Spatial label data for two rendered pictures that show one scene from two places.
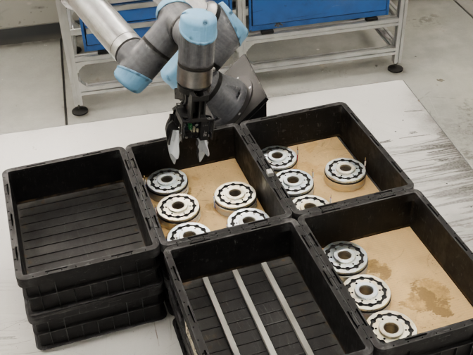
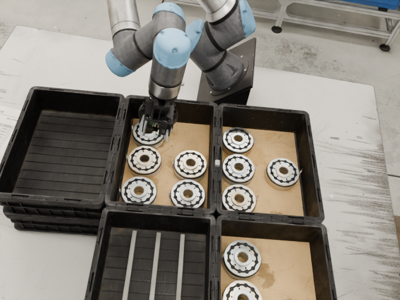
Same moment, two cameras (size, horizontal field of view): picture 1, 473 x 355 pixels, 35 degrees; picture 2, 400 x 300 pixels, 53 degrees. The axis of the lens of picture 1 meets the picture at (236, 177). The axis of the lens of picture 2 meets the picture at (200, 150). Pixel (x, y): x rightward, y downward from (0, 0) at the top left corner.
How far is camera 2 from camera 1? 0.80 m
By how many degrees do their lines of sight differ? 19
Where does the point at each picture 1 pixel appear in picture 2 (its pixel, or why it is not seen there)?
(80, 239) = (68, 158)
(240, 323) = (140, 284)
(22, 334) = not seen: hidden behind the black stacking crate
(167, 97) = not seen: hidden behind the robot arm
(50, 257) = (41, 166)
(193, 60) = (160, 77)
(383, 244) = (281, 252)
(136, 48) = (125, 41)
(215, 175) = (188, 135)
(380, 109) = (344, 107)
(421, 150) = (358, 156)
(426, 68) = not seen: outside the picture
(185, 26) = (157, 47)
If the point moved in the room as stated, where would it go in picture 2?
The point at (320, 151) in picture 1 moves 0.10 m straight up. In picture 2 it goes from (275, 142) to (283, 124)
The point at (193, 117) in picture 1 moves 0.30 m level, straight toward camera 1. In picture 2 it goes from (153, 118) to (103, 228)
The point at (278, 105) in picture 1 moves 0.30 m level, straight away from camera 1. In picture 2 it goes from (272, 77) to (290, 37)
